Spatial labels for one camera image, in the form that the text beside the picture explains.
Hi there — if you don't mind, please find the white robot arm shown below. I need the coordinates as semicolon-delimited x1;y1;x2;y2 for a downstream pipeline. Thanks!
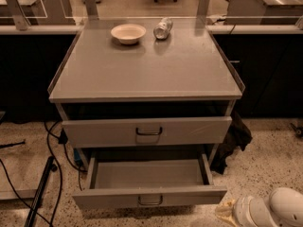
232;187;303;227

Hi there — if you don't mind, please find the grey upper drawer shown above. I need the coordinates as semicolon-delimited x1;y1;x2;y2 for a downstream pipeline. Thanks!
62;116;232;148

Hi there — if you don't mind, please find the black floor cable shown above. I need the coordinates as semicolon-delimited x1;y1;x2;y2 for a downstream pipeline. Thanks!
0;120;88;227

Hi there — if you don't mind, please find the grey desk left background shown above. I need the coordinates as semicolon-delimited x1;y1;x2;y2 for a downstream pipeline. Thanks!
0;0;75;26

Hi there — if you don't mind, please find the clear acrylic barrier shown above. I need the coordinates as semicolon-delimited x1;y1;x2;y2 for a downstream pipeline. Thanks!
7;0;303;34

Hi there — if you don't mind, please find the dark cloth on floor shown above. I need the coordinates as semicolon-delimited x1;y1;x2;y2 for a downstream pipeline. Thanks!
210;111;253;174

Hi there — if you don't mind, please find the silver metal can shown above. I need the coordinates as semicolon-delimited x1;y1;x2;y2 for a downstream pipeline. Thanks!
153;17;173;40

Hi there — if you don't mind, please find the grey desk right background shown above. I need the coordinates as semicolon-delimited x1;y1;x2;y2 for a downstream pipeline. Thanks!
224;0;303;25

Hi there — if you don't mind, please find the black bar on floor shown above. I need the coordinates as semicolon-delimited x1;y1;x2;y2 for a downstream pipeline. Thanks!
25;156;54;227

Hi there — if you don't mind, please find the white ceramic bowl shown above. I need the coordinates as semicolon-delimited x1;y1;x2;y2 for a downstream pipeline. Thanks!
111;24;146;44

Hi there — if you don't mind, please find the grey desk background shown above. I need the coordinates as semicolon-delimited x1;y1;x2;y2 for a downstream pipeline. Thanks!
0;0;75;26
224;0;303;25

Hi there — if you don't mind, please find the grey open lower drawer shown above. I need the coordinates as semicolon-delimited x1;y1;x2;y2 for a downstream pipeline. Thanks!
73;155;227;209

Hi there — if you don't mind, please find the grey metal drawer cabinet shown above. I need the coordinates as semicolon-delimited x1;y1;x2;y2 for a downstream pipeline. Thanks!
47;17;246;172

